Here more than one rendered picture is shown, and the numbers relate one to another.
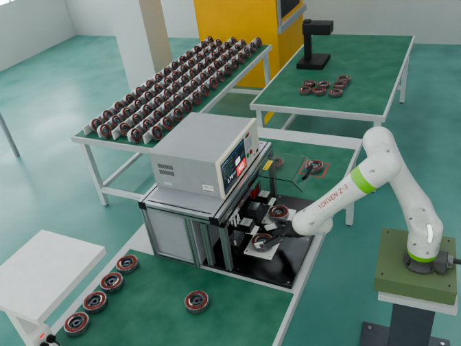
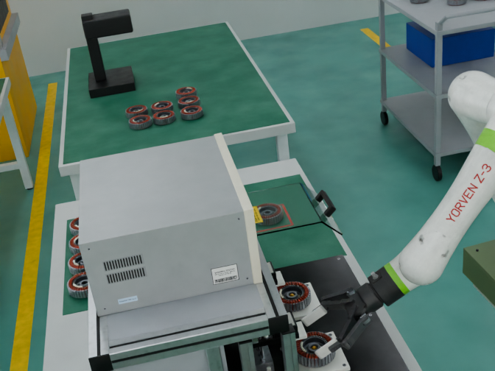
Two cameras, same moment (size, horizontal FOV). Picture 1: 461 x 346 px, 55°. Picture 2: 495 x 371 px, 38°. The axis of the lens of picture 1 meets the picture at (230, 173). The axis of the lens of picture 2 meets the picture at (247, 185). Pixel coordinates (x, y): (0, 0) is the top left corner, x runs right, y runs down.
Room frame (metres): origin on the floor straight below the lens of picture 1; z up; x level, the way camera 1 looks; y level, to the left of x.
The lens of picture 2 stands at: (0.54, 0.90, 2.14)
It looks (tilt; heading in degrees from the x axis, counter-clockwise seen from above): 29 degrees down; 322
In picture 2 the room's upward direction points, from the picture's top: 7 degrees counter-clockwise
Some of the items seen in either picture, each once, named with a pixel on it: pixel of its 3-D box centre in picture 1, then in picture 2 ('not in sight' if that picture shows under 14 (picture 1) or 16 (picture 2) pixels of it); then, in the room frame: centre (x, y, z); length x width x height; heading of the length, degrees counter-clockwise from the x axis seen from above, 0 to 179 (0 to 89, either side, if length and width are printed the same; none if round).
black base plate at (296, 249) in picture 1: (268, 232); (298, 333); (1.76, -0.16, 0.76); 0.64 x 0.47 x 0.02; 150
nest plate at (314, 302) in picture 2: (278, 216); (292, 302); (1.86, -0.23, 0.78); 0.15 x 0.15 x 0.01; 60
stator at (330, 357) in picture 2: (262, 242); (314, 349); (1.65, -0.11, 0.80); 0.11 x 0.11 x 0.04
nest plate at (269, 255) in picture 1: (263, 246); (314, 355); (1.65, -0.11, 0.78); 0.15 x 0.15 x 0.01; 60
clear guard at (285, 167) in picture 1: (280, 169); (275, 216); (1.94, -0.27, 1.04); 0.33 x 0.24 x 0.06; 60
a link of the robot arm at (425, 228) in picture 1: (423, 234); not in sight; (1.35, -0.79, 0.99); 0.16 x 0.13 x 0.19; 169
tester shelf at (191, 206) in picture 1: (209, 173); (174, 260); (1.92, 0.11, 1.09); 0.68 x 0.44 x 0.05; 150
